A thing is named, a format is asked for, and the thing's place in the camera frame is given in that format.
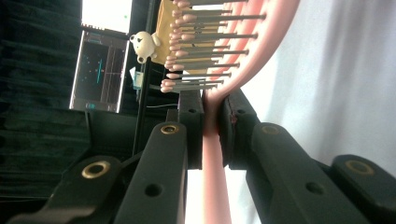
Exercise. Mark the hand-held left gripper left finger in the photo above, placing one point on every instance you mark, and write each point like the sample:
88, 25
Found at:
155, 174

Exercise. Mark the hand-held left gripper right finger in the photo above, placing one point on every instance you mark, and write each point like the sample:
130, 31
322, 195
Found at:
280, 174

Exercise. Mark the pink hairbrush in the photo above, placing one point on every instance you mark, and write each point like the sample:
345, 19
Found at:
214, 193

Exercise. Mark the brown holder cup with bear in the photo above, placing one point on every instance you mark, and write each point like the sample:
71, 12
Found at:
144, 45

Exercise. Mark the small white bear figure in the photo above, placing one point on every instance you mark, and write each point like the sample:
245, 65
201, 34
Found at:
144, 102

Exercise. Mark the small white tag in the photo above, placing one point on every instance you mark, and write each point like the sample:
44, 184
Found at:
137, 79

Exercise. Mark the dark monitor with graph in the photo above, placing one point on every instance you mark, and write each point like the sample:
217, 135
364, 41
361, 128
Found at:
99, 71

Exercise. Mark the dark curtain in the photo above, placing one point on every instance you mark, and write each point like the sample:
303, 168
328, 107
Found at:
34, 93

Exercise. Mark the bright white screen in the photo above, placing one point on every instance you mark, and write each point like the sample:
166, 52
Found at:
106, 14

